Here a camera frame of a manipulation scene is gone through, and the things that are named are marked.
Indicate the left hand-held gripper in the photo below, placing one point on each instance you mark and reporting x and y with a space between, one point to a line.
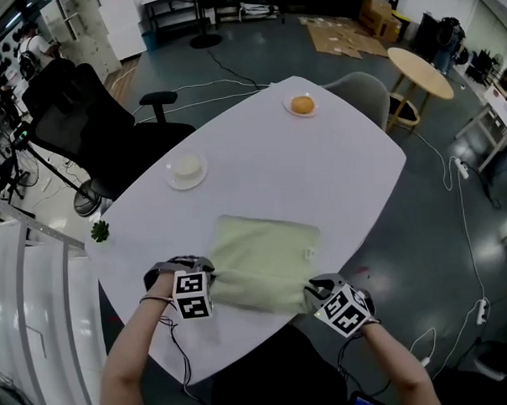
192 296

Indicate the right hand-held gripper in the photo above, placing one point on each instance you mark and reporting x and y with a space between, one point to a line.
346 313

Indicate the light green cloth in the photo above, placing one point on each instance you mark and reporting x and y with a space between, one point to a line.
264 260

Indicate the person's right forearm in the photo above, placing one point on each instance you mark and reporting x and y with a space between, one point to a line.
401 367

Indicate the person's left forearm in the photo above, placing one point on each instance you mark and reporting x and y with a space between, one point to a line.
126 362

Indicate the person's left hand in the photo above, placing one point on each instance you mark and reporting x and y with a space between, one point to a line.
184 260

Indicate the person's black clothing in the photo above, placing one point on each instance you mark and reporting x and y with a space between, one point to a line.
278 377

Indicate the white cup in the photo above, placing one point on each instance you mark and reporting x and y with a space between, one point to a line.
187 164

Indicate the small green potted plant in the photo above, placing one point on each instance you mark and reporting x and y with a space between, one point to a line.
100 230

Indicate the black device blue screen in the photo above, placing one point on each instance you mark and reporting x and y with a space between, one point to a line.
367 403

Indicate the white power strip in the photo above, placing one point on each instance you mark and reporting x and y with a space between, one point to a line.
482 311
425 361
461 167

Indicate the white metal shelving rack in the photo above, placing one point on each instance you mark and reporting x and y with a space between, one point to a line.
40 311

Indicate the black mesh office chair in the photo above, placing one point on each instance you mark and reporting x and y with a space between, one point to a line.
90 125

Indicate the orange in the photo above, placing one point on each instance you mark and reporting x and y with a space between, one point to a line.
302 104

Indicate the black white rolling chair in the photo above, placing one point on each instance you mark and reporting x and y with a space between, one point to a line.
501 360

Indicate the grey shell chair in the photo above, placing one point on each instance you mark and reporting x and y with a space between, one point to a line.
364 94

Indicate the black standing fan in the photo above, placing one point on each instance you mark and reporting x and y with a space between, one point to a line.
205 40

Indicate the white desk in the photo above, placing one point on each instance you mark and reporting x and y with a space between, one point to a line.
491 120

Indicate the round wooden table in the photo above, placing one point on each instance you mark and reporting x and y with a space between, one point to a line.
421 70

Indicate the flattened cardboard sheets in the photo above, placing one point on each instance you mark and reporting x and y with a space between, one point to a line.
343 38

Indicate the white locker cabinet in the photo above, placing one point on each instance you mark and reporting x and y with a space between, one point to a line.
99 28

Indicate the black floor stand with camera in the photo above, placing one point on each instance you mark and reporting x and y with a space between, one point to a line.
85 200

